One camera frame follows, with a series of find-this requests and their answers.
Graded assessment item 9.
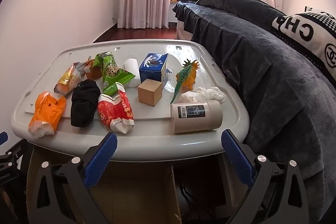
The white cylinder container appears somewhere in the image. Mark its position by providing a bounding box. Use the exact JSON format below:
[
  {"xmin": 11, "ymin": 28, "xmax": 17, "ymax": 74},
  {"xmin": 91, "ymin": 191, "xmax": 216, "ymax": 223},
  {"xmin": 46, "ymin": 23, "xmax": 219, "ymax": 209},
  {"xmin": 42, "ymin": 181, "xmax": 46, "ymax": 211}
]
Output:
[{"xmin": 171, "ymin": 100, "xmax": 223, "ymax": 134}]

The green snack packet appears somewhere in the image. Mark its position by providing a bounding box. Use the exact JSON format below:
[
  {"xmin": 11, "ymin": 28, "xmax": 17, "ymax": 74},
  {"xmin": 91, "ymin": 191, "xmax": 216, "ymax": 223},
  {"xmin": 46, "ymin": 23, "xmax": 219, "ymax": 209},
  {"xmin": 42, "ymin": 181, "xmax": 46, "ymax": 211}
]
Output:
[{"xmin": 93, "ymin": 51, "xmax": 135, "ymax": 96}]

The white blue wrapper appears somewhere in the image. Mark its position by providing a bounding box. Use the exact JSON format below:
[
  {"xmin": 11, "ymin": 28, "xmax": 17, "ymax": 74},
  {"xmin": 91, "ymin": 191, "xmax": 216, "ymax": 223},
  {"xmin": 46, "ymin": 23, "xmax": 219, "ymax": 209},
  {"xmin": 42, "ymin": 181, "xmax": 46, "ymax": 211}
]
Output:
[{"xmin": 139, "ymin": 53, "xmax": 169, "ymax": 90}]

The orange plastic packet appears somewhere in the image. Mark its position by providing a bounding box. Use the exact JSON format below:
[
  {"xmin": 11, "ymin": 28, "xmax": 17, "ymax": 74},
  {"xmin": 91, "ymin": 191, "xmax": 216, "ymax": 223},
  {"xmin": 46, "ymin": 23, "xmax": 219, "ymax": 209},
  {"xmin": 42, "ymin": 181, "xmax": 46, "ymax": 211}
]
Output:
[{"xmin": 28, "ymin": 91, "xmax": 67, "ymax": 138}]

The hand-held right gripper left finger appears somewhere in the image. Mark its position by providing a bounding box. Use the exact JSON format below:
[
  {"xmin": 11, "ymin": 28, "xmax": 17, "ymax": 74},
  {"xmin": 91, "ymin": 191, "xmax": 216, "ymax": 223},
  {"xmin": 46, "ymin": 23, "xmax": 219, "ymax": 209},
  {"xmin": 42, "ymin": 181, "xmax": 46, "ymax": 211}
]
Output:
[{"xmin": 30, "ymin": 132, "xmax": 118, "ymax": 224}]

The red snack packet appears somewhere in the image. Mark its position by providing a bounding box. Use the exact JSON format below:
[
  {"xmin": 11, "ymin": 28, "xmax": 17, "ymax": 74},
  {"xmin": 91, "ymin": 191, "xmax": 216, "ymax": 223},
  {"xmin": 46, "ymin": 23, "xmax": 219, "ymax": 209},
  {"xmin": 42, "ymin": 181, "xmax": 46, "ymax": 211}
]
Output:
[{"xmin": 98, "ymin": 83, "xmax": 134, "ymax": 133}]

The white plastic table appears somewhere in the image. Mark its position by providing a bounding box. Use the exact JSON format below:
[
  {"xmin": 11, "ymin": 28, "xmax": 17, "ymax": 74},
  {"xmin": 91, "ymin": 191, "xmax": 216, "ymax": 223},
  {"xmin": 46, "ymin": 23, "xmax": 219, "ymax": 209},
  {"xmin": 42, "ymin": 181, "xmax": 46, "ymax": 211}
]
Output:
[{"xmin": 11, "ymin": 39, "xmax": 250, "ymax": 162}]

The brown cardboard box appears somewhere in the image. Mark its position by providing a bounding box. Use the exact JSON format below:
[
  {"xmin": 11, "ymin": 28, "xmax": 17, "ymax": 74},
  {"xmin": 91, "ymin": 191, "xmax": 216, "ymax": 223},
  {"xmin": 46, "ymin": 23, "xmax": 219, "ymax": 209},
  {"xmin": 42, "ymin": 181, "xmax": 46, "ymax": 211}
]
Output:
[{"xmin": 26, "ymin": 147, "xmax": 182, "ymax": 224}]

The white bed frame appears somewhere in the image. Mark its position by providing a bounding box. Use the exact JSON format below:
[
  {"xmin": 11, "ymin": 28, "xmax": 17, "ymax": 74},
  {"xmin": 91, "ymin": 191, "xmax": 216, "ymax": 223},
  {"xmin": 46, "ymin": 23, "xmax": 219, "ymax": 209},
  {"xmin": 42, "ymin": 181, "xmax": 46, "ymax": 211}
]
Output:
[{"xmin": 175, "ymin": 18, "xmax": 193, "ymax": 40}]

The black cable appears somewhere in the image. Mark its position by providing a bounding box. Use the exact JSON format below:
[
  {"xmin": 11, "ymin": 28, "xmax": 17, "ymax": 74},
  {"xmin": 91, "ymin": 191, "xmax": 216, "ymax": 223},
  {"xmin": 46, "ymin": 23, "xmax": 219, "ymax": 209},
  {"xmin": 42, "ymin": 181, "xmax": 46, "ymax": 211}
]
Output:
[{"xmin": 178, "ymin": 179, "xmax": 210, "ymax": 216}]

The green orange dinosaur toy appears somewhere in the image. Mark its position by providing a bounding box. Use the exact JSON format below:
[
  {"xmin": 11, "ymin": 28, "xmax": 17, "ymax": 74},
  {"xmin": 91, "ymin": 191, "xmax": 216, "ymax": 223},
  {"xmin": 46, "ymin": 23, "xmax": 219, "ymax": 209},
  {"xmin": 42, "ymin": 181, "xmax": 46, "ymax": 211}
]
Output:
[{"xmin": 170, "ymin": 59, "xmax": 200, "ymax": 104}]

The black white logo cushion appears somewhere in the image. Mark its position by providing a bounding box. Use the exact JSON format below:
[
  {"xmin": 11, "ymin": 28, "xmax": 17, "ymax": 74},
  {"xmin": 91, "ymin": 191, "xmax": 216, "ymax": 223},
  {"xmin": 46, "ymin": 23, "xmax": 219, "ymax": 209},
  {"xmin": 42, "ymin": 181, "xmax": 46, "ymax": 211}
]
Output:
[{"xmin": 270, "ymin": 6, "xmax": 336, "ymax": 80}]

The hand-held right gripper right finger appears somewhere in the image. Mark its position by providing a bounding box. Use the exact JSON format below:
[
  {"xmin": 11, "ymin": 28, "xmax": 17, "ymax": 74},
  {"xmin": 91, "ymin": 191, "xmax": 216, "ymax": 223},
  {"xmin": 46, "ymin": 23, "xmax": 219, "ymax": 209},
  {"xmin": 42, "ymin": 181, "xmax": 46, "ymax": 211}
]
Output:
[{"xmin": 221, "ymin": 129, "xmax": 309, "ymax": 224}]

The crumpled white tissue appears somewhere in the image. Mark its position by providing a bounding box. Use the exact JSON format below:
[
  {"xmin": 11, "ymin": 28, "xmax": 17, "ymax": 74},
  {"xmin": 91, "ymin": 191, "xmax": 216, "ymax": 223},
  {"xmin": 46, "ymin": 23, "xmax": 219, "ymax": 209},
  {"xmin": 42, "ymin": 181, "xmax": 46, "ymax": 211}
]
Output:
[{"xmin": 180, "ymin": 86, "xmax": 227, "ymax": 105}]

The wooden cube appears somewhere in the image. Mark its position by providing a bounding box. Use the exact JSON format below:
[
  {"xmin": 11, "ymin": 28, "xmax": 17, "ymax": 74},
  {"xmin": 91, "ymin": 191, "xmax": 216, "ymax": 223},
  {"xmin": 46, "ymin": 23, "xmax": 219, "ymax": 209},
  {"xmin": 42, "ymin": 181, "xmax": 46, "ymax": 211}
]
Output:
[{"xmin": 138, "ymin": 79, "xmax": 163, "ymax": 107}]

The black sock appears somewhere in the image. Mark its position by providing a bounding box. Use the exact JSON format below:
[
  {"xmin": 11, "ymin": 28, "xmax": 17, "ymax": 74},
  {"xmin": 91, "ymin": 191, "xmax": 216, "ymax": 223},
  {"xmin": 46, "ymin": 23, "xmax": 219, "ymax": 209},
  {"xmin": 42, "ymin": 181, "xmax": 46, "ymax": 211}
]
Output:
[{"xmin": 70, "ymin": 80, "xmax": 101, "ymax": 128}]

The orange plush toy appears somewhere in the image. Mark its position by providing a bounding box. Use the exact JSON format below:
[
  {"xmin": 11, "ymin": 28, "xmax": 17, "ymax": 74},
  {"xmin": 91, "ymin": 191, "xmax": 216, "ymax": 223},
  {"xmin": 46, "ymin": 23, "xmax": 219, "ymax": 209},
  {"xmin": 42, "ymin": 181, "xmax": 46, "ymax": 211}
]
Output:
[{"xmin": 84, "ymin": 59, "xmax": 103, "ymax": 80}]

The yellow orange snack packet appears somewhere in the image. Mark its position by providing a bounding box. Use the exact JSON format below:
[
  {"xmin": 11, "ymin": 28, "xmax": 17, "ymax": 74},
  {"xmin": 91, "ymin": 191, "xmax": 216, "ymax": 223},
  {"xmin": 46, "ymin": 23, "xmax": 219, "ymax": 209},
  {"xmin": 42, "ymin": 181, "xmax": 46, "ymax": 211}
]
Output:
[{"xmin": 54, "ymin": 61, "xmax": 88, "ymax": 96}]

